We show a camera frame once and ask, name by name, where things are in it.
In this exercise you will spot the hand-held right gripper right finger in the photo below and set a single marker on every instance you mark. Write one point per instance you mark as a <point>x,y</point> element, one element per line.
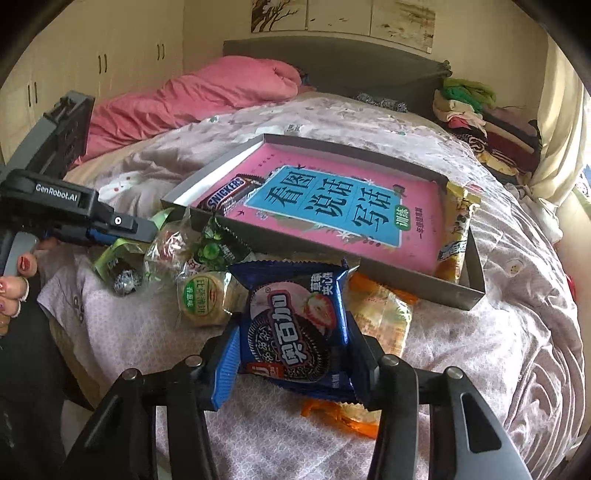
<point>364,369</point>

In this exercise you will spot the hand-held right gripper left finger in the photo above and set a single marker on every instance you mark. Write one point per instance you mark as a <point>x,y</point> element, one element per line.
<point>226,374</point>

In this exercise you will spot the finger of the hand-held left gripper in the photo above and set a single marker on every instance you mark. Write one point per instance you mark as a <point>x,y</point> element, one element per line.
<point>99,239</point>
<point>134,226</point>

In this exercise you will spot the green clear snack packet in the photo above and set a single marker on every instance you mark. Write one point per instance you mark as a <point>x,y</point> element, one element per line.
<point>111,258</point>

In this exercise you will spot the dark brown cake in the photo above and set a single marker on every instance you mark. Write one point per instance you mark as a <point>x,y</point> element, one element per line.
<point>128,281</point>

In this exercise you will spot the blue cookie packet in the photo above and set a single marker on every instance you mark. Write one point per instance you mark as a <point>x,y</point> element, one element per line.
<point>295,332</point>

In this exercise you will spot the grey cardboard tray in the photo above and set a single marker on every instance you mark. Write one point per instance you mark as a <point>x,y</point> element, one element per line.
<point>415,286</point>

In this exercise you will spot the person's left hand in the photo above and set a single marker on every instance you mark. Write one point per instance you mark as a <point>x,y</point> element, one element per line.
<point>21,277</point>

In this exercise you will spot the clear wrapped pastry packet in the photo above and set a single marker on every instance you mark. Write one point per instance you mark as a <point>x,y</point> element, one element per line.
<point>171,244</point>

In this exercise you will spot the cream bed sheet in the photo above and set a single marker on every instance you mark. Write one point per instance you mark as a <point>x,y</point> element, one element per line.
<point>87,173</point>

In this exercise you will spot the orange cracker packet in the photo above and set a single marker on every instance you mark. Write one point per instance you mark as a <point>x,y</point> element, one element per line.
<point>383,318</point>

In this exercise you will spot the round cracker packet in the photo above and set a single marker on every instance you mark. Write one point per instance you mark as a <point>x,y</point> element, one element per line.
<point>207,300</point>

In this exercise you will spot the dark green candy packet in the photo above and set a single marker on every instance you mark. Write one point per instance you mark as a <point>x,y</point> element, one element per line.
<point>217,249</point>

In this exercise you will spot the floral duvet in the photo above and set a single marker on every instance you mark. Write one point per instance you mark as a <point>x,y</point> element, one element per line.
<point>461,369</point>

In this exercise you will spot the brown chocolate bar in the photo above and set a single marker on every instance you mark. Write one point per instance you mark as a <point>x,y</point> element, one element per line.
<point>226,194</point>

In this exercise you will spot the pink pillow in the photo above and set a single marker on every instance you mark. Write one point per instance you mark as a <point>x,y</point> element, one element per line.
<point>184,101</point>

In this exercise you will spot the cream wardrobe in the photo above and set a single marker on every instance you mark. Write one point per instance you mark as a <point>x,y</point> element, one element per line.
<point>92,60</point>

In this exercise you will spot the long yellow snack packet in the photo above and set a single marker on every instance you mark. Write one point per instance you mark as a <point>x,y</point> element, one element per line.
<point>457,230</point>

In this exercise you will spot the pink book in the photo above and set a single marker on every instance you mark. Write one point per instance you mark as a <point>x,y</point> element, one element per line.
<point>323,207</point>

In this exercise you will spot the grey headboard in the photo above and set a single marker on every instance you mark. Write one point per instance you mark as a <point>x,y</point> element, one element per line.
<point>346,64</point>

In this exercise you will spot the dark patterned cloth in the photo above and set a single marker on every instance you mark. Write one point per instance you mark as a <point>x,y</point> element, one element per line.
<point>383,102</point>

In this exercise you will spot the pile of folded clothes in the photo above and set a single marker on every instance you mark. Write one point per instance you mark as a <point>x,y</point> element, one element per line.
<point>485,129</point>

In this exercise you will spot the cream curtain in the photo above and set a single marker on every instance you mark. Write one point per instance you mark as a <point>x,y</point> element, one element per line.
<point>561,138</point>

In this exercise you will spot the wall picture with branches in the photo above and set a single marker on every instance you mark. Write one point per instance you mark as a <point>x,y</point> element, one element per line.
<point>277,14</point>

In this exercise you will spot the plain beige wall picture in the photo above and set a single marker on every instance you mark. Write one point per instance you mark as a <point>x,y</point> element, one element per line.
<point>339,14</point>

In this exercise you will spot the stained beige wall picture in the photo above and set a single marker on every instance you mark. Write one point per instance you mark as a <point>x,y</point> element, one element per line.
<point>404,21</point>

